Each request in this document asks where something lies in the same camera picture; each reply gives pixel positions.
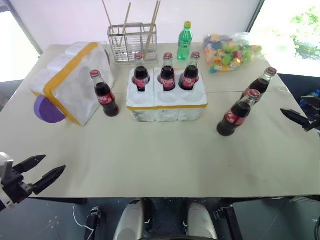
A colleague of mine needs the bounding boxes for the bag of colourful blocks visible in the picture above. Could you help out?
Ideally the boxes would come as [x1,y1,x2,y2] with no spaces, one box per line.
[202,32,264,75]

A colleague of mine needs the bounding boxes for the white foam bottle tray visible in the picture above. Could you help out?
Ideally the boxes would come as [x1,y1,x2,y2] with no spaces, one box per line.
[125,66,209,124]

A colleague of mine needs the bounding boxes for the purple semicircular block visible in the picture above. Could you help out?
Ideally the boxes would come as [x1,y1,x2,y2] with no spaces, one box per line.
[33,95,67,124]

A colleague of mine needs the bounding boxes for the black table leg bracket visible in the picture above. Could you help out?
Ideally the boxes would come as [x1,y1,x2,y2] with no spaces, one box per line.
[211,206,245,240]
[83,206,102,240]

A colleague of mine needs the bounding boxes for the metal wire chopstick rack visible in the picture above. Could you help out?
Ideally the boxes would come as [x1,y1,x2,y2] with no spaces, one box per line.
[107,22,159,67]

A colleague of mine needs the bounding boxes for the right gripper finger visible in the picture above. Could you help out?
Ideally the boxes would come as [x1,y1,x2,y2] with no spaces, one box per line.
[300,95,320,111]
[280,107,314,133]

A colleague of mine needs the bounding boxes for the light grey rounded shell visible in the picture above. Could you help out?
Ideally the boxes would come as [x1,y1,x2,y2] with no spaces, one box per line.
[113,199,146,240]
[185,200,219,240]

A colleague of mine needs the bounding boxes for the glass cola bottle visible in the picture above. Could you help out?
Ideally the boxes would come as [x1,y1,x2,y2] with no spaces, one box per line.
[178,51,201,92]
[240,66,278,101]
[157,52,177,92]
[131,52,152,93]
[216,88,262,137]
[89,69,120,118]

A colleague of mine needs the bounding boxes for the thin white cable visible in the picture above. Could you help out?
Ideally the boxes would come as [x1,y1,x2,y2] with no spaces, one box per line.
[72,204,96,231]

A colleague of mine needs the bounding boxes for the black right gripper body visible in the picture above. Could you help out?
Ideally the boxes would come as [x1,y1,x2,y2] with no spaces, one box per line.
[309,108,320,131]

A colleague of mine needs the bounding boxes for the wooden chopstick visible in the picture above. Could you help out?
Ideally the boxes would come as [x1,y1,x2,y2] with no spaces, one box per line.
[117,2,132,48]
[143,0,160,53]
[145,0,162,54]
[101,0,124,48]

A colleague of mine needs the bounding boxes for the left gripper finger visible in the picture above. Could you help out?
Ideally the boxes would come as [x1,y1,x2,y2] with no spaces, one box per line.
[12,154,47,174]
[32,164,67,196]

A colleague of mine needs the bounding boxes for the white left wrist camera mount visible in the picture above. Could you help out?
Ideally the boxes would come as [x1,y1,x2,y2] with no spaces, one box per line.
[0,152,15,212]

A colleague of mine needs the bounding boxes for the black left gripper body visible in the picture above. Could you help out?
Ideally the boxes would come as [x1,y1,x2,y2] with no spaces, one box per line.
[0,169,35,205]

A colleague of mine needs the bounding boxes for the green plastic bottle yellow cap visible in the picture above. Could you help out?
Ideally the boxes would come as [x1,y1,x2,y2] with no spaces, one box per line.
[176,21,194,61]

